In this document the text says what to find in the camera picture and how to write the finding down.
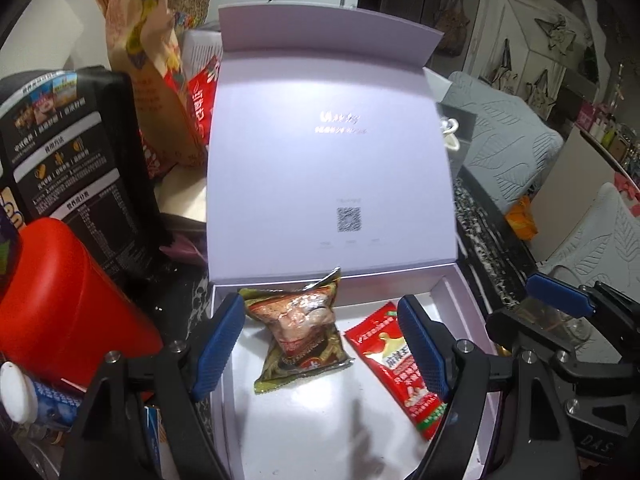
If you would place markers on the clear glass cup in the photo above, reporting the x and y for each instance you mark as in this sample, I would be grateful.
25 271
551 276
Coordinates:
555 327

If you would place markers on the lilac gift box with lid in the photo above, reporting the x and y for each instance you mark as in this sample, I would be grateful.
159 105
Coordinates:
325 160

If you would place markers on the white house-shaped shelf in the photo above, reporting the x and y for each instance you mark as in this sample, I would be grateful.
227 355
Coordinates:
530 20

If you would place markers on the red white snack packet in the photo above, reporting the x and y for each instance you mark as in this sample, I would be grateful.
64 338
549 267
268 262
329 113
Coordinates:
150 160

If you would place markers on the grey quilted cushion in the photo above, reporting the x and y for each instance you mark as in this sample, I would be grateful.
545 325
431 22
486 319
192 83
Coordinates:
600 240
500 135

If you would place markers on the tan printed paper bag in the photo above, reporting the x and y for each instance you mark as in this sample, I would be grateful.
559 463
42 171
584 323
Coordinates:
145 35

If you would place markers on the dark purple cloth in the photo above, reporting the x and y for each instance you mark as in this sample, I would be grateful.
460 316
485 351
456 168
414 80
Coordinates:
182 240

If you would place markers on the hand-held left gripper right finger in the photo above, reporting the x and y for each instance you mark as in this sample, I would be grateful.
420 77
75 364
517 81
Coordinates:
422 355

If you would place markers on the white bottle with blue label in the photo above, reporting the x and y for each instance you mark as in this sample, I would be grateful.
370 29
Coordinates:
17 395

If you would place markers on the red peanut snack packet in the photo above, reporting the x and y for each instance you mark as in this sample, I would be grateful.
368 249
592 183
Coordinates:
385 340

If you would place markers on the red snack bag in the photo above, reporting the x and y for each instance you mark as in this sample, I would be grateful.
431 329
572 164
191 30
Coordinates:
200 105

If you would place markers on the row of small bottles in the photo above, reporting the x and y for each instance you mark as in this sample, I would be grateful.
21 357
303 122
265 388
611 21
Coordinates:
610 130

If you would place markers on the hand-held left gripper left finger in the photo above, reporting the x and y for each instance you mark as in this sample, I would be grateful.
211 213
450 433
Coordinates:
220 345

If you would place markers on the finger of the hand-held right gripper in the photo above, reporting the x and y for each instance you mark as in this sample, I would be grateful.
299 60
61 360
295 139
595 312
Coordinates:
555 290
505 330

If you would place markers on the black printed bag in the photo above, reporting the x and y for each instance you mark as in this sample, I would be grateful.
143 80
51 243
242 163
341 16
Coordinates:
75 160

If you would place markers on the red plastic container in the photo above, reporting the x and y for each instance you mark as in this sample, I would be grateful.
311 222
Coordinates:
60 310

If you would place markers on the beige cardboard board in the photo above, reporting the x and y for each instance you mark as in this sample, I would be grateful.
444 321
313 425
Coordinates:
575 185

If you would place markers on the orange packet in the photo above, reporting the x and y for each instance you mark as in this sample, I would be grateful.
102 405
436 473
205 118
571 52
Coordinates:
522 217

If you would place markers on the brown snack packet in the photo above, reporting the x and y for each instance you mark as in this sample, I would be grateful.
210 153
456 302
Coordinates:
300 330

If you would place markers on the blue white carton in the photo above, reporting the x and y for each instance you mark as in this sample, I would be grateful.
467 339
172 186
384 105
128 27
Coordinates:
152 435

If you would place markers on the purple yellow packet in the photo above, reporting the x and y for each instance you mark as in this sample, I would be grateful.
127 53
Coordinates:
10 230

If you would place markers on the brown wall decoration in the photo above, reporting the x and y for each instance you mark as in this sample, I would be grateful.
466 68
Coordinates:
452 25

